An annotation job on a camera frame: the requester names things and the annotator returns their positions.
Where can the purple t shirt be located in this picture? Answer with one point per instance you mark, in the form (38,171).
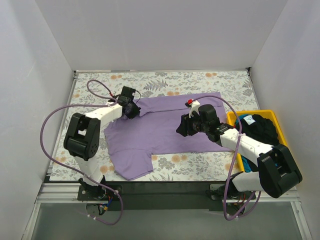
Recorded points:
(133,142)

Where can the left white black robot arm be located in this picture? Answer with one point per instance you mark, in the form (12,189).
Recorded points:
(82,138)

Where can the floral table mat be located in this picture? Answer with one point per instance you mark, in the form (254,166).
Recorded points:
(92,87)

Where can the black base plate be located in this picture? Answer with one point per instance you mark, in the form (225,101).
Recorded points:
(167,195)

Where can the yellow plastic bin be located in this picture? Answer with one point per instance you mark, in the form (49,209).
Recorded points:
(268,114)

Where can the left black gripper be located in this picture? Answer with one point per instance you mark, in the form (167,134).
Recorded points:
(135,110)

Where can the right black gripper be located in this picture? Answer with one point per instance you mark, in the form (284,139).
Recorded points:
(186,124)

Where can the aluminium frame rail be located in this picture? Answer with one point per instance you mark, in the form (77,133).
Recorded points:
(53,193)

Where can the black t shirt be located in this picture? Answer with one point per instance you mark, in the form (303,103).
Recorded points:
(265,131)

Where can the teal t shirt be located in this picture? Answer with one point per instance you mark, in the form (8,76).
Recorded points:
(248,125)

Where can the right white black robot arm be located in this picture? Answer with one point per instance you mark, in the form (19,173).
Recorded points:
(277,171)

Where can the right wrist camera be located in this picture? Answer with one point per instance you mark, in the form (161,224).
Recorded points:
(193,106)

